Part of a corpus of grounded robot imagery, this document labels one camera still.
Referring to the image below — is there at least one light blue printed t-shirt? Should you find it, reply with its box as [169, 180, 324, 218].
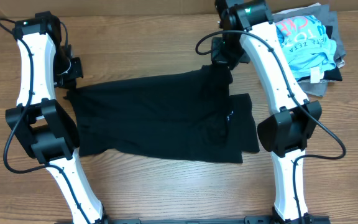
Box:
[275, 15, 337, 80]

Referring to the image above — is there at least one black t-shirt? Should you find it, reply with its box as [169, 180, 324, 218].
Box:
[66, 65, 260, 164]

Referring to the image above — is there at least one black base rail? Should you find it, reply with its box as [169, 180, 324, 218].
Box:
[54, 215, 331, 224]

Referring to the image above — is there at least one beige folded garment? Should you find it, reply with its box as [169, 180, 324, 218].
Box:
[273, 2, 346, 68]

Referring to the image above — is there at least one black folded garment in pile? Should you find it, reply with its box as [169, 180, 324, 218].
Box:
[287, 23, 342, 83]

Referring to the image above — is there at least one grey folded garment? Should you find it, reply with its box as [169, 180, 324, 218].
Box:
[273, 3, 346, 97]

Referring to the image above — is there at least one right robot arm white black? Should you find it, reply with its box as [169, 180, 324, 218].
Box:
[211, 0, 329, 223]

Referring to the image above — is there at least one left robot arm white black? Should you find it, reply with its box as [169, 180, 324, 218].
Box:
[3, 11, 110, 223]

